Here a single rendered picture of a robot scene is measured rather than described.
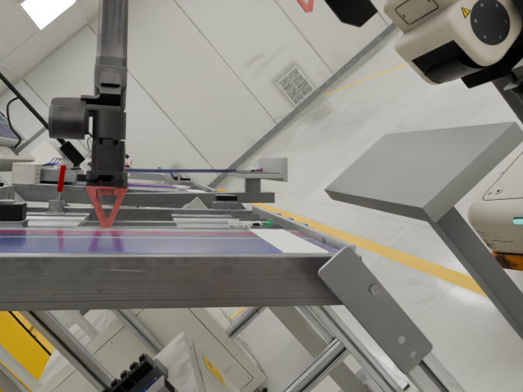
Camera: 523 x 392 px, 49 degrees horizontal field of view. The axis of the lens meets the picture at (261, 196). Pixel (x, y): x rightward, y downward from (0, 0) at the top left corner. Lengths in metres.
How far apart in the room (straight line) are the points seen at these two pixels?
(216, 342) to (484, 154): 1.40
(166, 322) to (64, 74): 6.99
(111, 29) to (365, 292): 0.73
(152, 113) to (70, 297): 8.14
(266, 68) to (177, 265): 8.43
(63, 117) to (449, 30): 0.82
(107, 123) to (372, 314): 0.56
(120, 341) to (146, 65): 6.95
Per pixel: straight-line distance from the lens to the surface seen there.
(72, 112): 1.03
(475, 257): 1.46
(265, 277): 0.70
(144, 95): 8.81
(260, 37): 9.13
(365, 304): 0.69
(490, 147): 1.13
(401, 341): 0.72
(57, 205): 1.34
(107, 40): 1.16
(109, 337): 2.21
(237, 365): 2.28
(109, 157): 1.02
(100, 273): 0.68
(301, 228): 0.95
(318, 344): 1.78
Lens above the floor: 0.98
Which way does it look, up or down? 10 degrees down
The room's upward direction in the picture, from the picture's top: 41 degrees counter-clockwise
